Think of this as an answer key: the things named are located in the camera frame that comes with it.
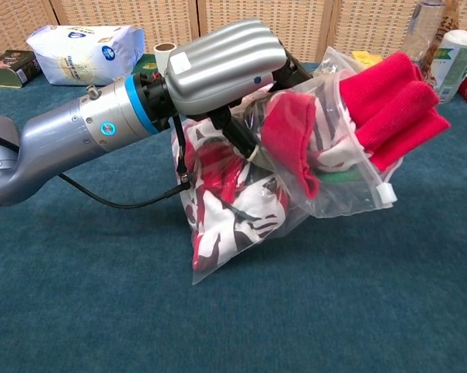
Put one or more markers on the red white patterned garment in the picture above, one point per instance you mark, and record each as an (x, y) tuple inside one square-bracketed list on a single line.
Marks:
[(392, 109)]

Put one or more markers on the wicker folding screen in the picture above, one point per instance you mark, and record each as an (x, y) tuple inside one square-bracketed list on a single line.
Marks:
[(295, 27)]

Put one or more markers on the blue table cloth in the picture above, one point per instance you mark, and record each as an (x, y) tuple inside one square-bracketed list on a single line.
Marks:
[(101, 291)]

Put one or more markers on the white green cylindrical canister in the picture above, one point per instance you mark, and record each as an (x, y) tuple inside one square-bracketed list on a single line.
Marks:
[(456, 66)]

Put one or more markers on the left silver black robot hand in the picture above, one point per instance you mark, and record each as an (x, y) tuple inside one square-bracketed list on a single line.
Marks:
[(221, 58)]

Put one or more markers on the white paper roll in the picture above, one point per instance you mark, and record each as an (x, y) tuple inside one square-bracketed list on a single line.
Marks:
[(164, 54)]

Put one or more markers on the clear plastic water bottle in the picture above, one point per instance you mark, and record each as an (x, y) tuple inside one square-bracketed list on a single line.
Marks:
[(423, 31)]

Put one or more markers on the dark green tin can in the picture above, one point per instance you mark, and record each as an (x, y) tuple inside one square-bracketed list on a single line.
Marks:
[(9, 68)]

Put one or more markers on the yellow tray with round holes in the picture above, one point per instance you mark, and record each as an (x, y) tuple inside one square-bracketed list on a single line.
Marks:
[(367, 60)]

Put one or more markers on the green yellow sponge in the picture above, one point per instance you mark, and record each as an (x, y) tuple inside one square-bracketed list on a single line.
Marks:
[(147, 64)]

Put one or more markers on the clear plastic zip bag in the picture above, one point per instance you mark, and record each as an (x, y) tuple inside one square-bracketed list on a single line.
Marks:
[(334, 194)]

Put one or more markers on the blue white tissue pack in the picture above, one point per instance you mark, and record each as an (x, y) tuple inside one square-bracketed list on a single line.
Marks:
[(81, 54)]

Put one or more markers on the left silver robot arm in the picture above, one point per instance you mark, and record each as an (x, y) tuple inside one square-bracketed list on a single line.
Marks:
[(81, 128)]

